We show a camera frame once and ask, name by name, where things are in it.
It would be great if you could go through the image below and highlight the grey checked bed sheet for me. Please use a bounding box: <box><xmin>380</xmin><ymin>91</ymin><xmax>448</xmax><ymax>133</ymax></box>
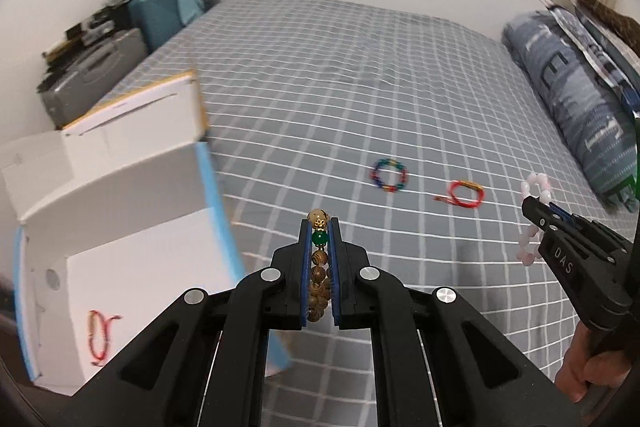
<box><xmin>113</xmin><ymin>0</ymin><xmax>636</xmax><ymax>378</ymax></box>

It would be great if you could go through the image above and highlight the red cord bracelet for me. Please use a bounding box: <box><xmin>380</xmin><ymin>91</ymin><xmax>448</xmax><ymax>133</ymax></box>
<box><xmin>432</xmin><ymin>178</ymin><xmax>486</xmax><ymax>210</ymax></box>
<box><xmin>86</xmin><ymin>309</ymin><xmax>124</xmax><ymax>368</ymax></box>

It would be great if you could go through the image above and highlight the blue patterned rolled duvet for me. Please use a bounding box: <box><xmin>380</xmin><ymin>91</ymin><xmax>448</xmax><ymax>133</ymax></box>
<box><xmin>502</xmin><ymin>8</ymin><xmax>638</xmax><ymax>212</ymax></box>

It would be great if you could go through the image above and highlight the person right hand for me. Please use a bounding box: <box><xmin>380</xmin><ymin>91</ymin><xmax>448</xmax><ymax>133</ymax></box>
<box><xmin>555</xmin><ymin>322</ymin><xmax>631</xmax><ymax>403</ymax></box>

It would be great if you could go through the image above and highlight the multicolour bead bracelet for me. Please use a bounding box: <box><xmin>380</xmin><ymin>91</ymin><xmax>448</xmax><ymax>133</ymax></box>
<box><xmin>369</xmin><ymin>157</ymin><xmax>410</xmax><ymax>193</ymax></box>

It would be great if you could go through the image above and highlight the blue grey pillow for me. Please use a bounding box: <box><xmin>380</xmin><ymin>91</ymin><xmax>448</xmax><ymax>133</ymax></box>
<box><xmin>548</xmin><ymin>4</ymin><xmax>639</xmax><ymax>121</ymax></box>

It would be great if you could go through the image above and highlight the teal suitcase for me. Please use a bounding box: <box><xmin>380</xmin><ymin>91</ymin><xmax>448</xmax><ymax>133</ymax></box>
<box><xmin>127</xmin><ymin>0</ymin><xmax>205</xmax><ymax>53</ymax></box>

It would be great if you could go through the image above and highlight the brown blanket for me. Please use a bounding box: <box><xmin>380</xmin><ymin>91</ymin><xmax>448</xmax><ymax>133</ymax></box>
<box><xmin>577</xmin><ymin>0</ymin><xmax>640</xmax><ymax>54</ymax></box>

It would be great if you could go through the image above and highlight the grey hard suitcase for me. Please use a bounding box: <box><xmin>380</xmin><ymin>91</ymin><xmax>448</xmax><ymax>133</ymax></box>
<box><xmin>37</xmin><ymin>28</ymin><xmax>148</xmax><ymax>129</ymax></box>

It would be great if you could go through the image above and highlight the brown wooden bead bracelet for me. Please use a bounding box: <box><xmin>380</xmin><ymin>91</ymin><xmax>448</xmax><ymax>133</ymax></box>
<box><xmin>305</xmin><ymin>207</ymin><xmax>332</xmax><ymax>323</ymax></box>

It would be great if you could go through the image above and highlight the pink white bead bracelet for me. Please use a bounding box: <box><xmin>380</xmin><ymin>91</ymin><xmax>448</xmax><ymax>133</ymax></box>
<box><xmin>514</xmin><ymin>172</ymin><xmax>554</xmax><ymax>266</ymax></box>

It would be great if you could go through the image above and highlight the white blue cardboard box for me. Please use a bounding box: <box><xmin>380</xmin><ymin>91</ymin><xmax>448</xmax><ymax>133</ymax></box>
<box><xmin>0</xmin><ymin>68</ymin><xmax>294</xmax><ymax>398</ymax></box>

